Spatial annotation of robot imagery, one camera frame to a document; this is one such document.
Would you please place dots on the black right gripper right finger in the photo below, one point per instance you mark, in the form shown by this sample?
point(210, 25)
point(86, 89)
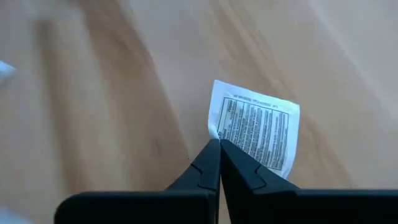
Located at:
point(242, 174)

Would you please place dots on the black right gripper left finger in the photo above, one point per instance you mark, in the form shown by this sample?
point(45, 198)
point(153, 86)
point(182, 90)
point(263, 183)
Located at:
point(202, 174)

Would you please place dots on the white printed first aid packet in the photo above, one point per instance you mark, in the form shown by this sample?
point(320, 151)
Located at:
point(4, 71)
point(258, 124)

